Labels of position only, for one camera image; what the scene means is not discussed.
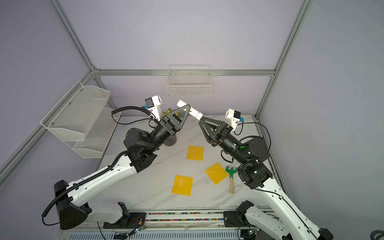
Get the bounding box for green head wooden hammer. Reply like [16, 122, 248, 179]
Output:
[226, 166, 238, 194]

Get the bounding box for yellow envelope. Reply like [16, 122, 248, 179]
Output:
[205, 163, 229, 185]
[171, 175, 194, 196]
[187, 146, 204, 161]

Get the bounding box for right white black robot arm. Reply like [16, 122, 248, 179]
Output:
[199, 117, 334, 240]

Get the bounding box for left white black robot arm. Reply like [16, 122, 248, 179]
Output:
[41, 104, 192, 230]

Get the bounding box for white wire wall basket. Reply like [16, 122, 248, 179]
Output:
[167, 65, 212, 96]

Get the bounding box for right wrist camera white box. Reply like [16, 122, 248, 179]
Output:
[225, 109, 244, 132]

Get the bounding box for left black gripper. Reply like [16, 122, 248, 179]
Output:
[146, 106, 190, 154]

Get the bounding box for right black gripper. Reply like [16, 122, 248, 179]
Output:
[202, 118, 250, 166]

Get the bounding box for white mesh shelf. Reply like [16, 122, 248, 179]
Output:
[41, 82, 110, 142]
[72, 108, 122, 159]

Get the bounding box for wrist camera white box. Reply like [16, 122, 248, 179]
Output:
[225, 109, 244, 132]
[145, 96, 163, 121]

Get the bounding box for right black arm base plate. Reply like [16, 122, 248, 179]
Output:
[223, 211, 259, 228]

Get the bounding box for white mesh lower shelf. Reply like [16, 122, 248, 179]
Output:
[72, 108, 122, 159]

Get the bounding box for yellow artificial flowers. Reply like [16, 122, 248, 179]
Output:
[162, 108, 173, 117]

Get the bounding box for white mesh upper shelf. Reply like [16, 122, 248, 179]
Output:
[41, 82, 110, 142]

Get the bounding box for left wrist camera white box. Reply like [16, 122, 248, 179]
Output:
[145, 96, 163, 121]

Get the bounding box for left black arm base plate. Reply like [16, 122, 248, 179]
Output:
[103, 213, 147, 229]

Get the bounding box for dark ribbed vase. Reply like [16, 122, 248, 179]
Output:
[164, 136, 177, 147]

